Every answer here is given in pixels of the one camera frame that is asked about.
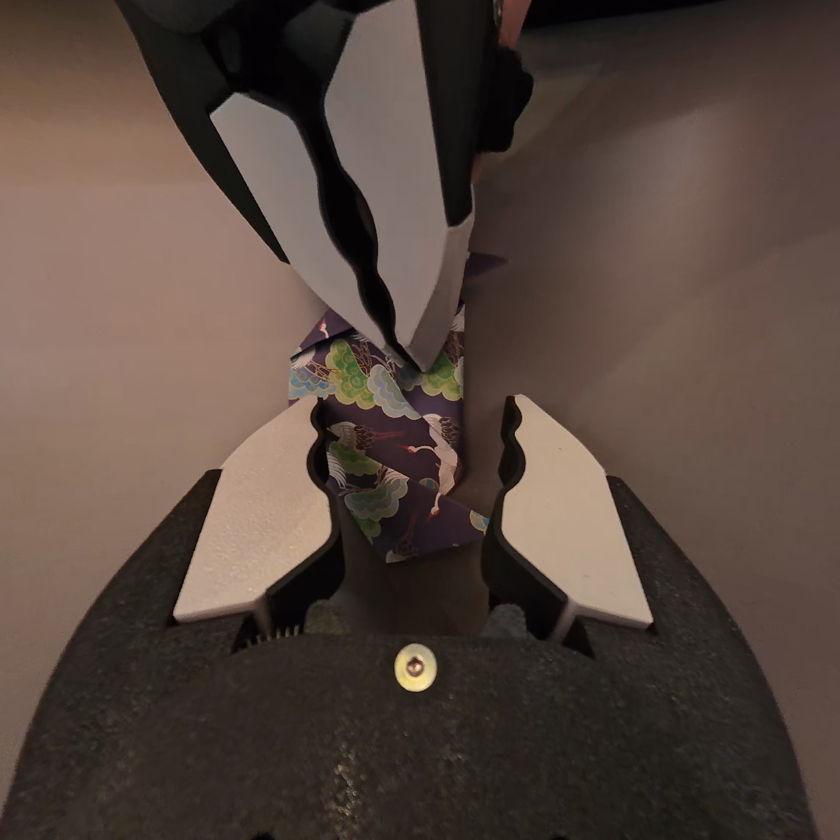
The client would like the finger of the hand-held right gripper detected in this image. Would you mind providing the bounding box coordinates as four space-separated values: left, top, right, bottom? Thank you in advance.
210 93 422 370
322 0 475 372

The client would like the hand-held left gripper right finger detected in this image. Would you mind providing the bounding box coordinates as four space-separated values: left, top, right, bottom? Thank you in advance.
481 394 655 643

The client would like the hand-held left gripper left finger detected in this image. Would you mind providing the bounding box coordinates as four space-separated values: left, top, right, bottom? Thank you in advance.
172 396 347 636

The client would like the crane patterned origami paper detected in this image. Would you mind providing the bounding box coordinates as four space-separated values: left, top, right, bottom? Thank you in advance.
289 252 509 564

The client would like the person's right hand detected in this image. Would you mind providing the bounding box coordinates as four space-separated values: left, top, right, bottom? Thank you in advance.
497 0 528 48

